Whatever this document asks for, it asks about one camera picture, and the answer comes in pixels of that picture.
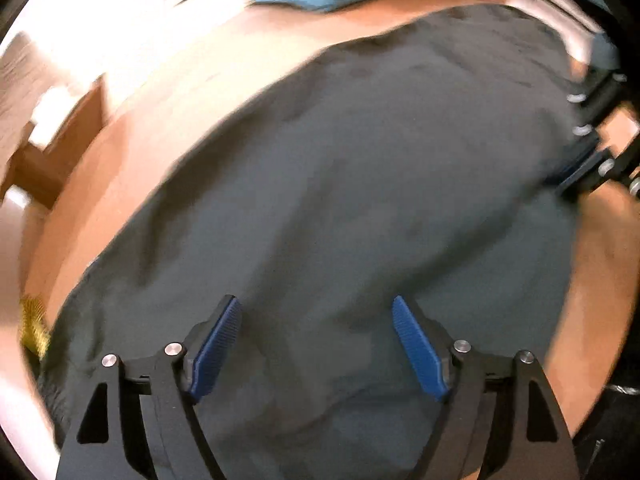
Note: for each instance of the dark green pants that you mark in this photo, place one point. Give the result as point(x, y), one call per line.
point(350, 185)

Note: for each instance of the wooden cabinet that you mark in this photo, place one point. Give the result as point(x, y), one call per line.
point(65, 135)

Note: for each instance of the dark cloth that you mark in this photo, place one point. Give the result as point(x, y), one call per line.
point(610, 435)

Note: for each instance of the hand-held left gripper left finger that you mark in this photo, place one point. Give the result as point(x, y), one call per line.
point(217, 350)

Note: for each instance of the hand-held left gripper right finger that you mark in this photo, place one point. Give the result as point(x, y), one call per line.
point(417, 350)

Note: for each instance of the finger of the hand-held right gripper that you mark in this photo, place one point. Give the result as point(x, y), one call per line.
point(597, 100)
point(575, 172)

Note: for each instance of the black yellow-striped garment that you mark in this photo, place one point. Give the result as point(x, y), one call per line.
point(34, 325)

